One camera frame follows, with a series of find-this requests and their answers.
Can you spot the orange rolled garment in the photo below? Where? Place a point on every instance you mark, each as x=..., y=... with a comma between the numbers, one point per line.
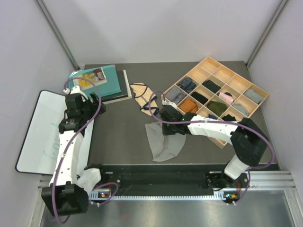
x=188, y=106

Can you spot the grey rolled garment middle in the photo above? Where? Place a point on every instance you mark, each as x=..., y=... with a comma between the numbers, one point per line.
x=242, y=109

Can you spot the beige underwear navy trim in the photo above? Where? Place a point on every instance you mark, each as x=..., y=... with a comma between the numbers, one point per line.
x=142, y=95

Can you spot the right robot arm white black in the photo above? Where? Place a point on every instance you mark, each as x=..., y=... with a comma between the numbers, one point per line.
x=247, y=140

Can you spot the grey rolled garment right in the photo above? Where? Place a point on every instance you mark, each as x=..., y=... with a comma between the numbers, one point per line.
x=254, y=96

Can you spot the navy patterned rolled garment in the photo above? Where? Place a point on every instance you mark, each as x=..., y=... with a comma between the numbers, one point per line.
x=187, y=85

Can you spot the striped grey rolled garment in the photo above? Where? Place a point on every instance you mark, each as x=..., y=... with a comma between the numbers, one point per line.
x=175, y=95

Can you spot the black rolled garment lower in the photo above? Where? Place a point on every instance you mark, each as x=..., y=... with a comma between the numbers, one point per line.
x=229, y=118

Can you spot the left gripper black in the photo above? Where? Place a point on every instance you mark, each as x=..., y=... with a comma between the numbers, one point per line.
x=95, y=107

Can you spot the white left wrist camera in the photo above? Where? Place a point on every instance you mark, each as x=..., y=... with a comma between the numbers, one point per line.
x=75, y=90

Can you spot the black rolled garment middle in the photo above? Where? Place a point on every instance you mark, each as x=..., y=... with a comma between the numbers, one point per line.
x=199, y=97

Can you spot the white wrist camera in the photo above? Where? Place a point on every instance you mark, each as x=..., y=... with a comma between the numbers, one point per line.
x=75, y=90
x=165, y=102

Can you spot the grey underwear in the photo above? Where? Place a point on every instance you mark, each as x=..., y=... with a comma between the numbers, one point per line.
x=163, y=147

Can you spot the whiteboard black frame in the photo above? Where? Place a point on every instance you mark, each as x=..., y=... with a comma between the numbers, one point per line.
x=39, y=152

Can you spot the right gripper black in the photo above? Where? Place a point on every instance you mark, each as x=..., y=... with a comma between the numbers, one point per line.
x=166, y=131

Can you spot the small illustrated paperback book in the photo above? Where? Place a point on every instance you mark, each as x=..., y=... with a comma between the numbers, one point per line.
x=96, y=76

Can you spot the pink rolled garment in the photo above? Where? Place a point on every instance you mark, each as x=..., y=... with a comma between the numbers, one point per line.
x=227, y=98

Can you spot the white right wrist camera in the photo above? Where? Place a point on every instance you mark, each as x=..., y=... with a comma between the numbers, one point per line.
x=165, y=102

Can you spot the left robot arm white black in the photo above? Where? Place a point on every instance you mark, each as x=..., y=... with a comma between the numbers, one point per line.
x=68, y=193

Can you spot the black rolled garment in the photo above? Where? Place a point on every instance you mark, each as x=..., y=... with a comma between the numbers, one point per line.
x=211, y=86
x=199, y=97
x=229, y=118

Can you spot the dark grey book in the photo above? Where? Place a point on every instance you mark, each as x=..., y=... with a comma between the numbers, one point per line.
x=125, y=92

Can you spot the teal book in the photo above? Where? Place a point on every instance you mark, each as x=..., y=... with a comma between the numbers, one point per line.
x=111, y=87

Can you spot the black rolled garment upper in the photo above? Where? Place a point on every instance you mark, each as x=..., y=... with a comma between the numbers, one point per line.
x=211, y=86

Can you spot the wooden compartment tray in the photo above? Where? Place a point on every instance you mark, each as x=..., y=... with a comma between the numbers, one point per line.
x=231, y=83

